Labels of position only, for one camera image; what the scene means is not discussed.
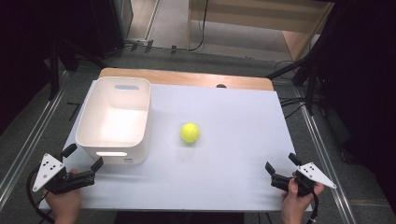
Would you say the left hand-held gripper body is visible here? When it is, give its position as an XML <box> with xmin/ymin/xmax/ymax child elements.
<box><xmin>32</xmin><ymin>152</ymin><xmax>96</xmax><ymax>196</ymax></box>

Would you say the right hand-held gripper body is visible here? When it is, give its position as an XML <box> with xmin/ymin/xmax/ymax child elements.
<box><xmin>270</xmin><ymin>161</ymin><xmax>338</xmax><ymax>198</ymax></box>

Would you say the white plastic bin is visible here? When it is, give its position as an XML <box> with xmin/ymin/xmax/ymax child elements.
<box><xmin>75</xmin><ymin>76</ymin><xmax>152</xmax><ymax>165</ymax></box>

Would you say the yellow tennis ball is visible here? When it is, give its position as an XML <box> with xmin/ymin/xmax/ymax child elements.
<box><xmin>179</xmin><ymin>122</ymin><xmax>201</xmax><ymax>144</ymax></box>

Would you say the person's right hand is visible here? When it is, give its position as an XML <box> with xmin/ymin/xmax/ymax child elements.
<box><xmin>280</xmin><ymin>172</ymin><xmax>325</xmax><ymax>224</ymax></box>

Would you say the person's left hand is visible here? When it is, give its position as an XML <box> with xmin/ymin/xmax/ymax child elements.
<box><xmin>43</xmin><ymin>168</ymin><xmax>83</xmax><ymax>224</ymax></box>

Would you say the white table mat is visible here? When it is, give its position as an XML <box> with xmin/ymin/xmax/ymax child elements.
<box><xmin>38</xmin><ymin>79</ymin><xmax>312</xmax><ymax>213</ymax></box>

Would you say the black metal stand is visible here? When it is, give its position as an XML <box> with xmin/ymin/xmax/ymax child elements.
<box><xmin>265</xmin><ymin>0</ymin><xmax>354</xmax><ymax>117</ymax></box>
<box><xmin>46</xmin><ymin>38</ymin><xmax>78</xmax><ymax>101</ymax></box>

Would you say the dark cabinet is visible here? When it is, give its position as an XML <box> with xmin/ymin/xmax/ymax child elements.
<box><xmin>90</xmin><ymin>0</ymin><xmax>134</xmax><ymax>59</ymax></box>

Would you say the light wooden shelf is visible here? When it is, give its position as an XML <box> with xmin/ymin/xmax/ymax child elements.
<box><xmin>186</xmin><ymin>0</ymin><xmax>335</xmax><ymax>62</ymax></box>

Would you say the metal floor rail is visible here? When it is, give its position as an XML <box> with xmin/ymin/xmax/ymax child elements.
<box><xmin>0</xmin><ymin>69</ymin><xmax>71</xmax><ymax>202</ymax></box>
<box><xmin>293</xmin><ymin>87</ymin><xmax>359</xmax><ymax>224</ymax></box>

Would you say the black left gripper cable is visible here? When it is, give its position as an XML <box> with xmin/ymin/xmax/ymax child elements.
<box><xmin>26</xmin><ymin>167</ymin><xmax>56</xmax><ymax>224</ymax></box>

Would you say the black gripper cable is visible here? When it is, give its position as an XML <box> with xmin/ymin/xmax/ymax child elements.
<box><xmin>26</xmin><ymin>167</ymin><xmax>56</xmax><ymax>224</ymax></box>
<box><xmin>306</xmin><ymin>190</ymin><xmax>320</xmax><ymax>224</ymax></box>

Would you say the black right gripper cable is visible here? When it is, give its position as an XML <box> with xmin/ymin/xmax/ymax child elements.
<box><xmin>306</xmin><ymin>190</ymin><xmax>320</xmax><ymax>224</ymax></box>

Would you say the bundle of black floor cables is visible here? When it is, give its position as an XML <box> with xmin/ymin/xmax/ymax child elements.
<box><xmin>274</xmin><ymin>60</ymin><xmax>329</xmax><ymax>119</ymax></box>

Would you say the thin black floor cable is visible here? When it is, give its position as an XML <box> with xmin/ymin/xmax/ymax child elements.
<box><xmin>124</xmin><ymin>0</ymin><xmax>210</xmax><ymax>52</ymax></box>

